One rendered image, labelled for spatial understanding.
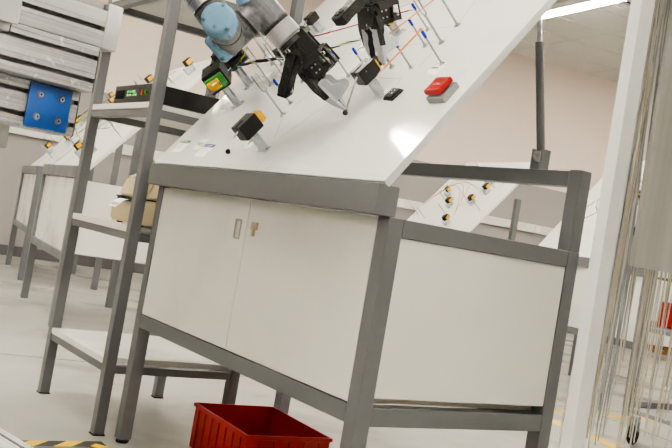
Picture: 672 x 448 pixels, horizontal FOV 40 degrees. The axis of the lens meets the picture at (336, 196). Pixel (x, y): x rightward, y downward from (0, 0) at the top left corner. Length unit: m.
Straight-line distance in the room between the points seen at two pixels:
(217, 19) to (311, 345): 0.75
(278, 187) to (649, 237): 0.89
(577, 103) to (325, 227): 10.29
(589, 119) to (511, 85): 1.28
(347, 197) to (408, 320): 0.29
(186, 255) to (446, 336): 0.93
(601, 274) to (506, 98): 9.96
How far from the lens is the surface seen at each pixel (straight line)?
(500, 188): 8.23
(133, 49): 9.76
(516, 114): 11.71
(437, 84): 2.08
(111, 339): 3.01
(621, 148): 1.73
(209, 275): 2.57
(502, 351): 2.21
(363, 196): 1.95
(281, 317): 2.23
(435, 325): 2.06
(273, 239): 2.30
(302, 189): 2.15
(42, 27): 1.84
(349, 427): 1.99
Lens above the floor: 0.75
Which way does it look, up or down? 2 degrees up
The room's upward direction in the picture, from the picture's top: 10 degrees clockwise
